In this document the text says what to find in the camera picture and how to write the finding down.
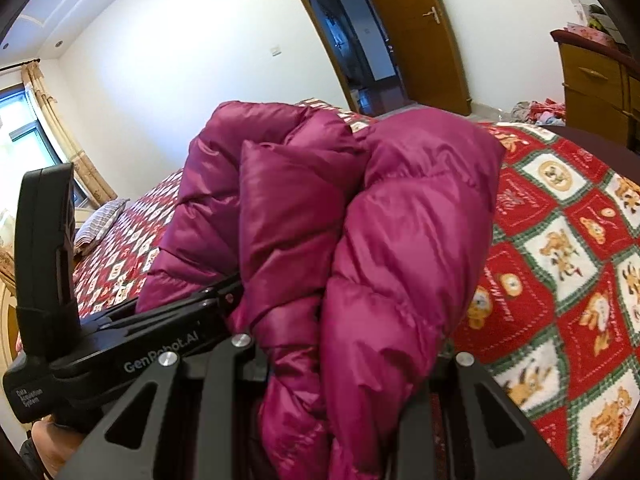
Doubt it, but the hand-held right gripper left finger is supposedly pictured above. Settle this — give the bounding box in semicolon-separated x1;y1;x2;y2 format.
55;332;275;480

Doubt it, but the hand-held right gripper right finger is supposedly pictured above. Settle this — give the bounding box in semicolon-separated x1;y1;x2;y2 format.
385;351;574;480

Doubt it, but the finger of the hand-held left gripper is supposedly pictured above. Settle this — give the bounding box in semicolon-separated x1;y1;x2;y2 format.
150;287;247;333
92;271;244;322

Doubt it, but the magenta down jacket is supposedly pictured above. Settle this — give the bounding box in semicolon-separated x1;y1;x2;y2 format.
135;101;507;480

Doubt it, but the pile of clothes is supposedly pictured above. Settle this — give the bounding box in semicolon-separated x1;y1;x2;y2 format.
510;100;569;127

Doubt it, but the person's left hand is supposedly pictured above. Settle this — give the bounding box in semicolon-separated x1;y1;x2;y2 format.
30;416;90;480

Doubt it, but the grey striped pillow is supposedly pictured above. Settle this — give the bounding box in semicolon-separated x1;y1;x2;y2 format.
74;198;132;257

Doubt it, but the window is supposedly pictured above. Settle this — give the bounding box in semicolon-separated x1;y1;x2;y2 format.
0;85;87;211

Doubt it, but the beige patterned curtain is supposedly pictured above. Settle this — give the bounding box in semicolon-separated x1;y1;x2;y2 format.
20;62;119;206

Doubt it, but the red printed blanket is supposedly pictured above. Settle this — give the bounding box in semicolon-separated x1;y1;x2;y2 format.
72;97;640;480

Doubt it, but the dark wooden footboard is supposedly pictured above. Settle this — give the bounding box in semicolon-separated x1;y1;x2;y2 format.
550;126;640;187

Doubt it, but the brown wooden door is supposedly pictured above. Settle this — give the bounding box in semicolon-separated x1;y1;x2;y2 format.
350;0;474;117

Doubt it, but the wooden dresser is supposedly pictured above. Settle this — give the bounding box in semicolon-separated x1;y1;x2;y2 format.
550;29;640;150

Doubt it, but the pink patterned box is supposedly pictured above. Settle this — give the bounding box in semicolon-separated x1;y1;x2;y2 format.
565;24;617;47

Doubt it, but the white box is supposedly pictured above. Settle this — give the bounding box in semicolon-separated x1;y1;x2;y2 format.
565;0;592;27

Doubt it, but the wooden door frame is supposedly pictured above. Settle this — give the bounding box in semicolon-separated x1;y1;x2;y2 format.
277;0;362;114

